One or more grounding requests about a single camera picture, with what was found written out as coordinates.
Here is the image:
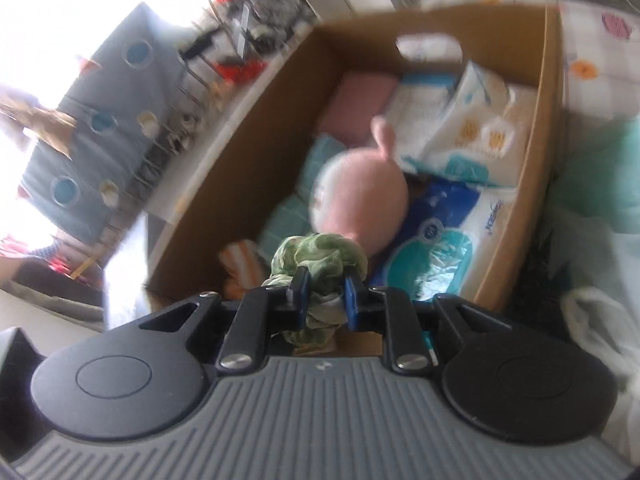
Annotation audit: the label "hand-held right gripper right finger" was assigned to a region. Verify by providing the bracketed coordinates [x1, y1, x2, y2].
[342, 265, 517, 376]

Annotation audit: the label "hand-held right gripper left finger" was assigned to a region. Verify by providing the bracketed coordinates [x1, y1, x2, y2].
[138, 265, 312, 376]

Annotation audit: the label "green floral cloth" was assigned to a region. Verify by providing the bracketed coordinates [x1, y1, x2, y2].
[266, 231, 372, 350]

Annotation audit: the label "blue wipes pack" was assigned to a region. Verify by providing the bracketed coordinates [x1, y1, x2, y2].
[369, 176, 520, 303]

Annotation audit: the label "brown cardboard box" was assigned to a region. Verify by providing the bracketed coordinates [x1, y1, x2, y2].
[144, 2, 567, 313]

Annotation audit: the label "white tissue pack yellow print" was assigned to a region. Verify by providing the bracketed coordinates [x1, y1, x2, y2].
[400, 59, 540, 187]

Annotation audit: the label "orange white striped cloth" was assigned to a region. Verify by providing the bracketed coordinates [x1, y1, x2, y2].
[219, 239, 277, 302]

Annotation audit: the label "pink plush toy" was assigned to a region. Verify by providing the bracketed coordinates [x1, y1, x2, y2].
[309, 115, 412, 257]

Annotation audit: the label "pink folded towel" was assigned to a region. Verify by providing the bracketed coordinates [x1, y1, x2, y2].
[317, 72, 402, 150]

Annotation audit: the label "metal rack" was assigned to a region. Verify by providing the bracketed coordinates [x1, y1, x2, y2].
[132, 5, 313, 193]

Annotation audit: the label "white plastic bag green print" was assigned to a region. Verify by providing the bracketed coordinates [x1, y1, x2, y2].
[545, 115, 640, 441]

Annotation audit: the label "grey fabric organiser round holes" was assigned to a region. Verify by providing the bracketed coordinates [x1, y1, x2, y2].
[17, 2, 187, 243]

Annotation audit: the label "checked floral bed sheet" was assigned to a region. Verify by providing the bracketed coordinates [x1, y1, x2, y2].
[557, 0, 640, 123]

